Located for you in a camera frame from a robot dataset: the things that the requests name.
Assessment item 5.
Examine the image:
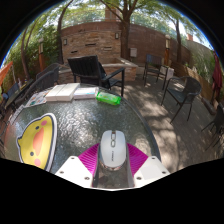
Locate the blue patio chair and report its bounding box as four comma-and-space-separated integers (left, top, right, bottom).
6, 82, 21, 99

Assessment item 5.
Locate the wooden lamp post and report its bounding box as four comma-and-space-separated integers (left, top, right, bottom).
37, 37, 46, 72
163, 34, 172, 67

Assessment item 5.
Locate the white flat box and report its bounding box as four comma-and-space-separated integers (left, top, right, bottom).
57, 82, 81, 102
44, 83, 68, 102

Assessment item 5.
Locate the low stone planter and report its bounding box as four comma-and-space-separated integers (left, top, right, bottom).
58, 57, 139, 84

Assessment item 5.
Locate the dark wicker chair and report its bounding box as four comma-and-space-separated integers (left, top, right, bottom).
19, 69, 59, 101
34, 62, 61, 84

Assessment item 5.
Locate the black metal patio chair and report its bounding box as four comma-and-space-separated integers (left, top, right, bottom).
142, 54, 165, 90

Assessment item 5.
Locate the green wipes packet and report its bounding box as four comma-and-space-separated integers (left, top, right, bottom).
95, 90, 122, 106

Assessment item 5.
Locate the red closed umbrella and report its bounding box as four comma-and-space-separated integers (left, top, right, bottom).
211, 49, 224, 101

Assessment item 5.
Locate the small white blue box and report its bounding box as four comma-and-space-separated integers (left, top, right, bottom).
73, 87, 100, 101

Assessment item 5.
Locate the dark mesh metal armchair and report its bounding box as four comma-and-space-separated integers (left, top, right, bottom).
201, 103, 224, 151
160, 75, 203, 124

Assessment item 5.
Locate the orange canopy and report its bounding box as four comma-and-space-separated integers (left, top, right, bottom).
0, 60, 14, 86

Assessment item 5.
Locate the dark round patio table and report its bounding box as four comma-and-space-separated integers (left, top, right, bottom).
3, 78, 34, 108

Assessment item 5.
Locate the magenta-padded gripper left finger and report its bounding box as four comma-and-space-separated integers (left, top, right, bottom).
54, 142, 101, 189

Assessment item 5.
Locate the white licence plate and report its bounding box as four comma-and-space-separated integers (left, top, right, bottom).
8, 105, 25, 125

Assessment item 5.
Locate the white computer mouse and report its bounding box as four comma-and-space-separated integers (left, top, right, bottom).
99, 129, 128, 172

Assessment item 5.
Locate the black wooden slatted chair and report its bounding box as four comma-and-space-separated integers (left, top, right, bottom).
67, 54, 127, 98

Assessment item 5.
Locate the yellow chick-shaped mouse pad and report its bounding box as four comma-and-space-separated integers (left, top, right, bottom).
15, 112, 58, 173

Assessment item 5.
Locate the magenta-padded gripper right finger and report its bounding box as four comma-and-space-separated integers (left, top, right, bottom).
125, 142, 171, 189

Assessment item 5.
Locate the brown-trunked tree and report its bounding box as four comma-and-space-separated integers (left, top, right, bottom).
56, 0, 75, 64
99, 0, 158, 60

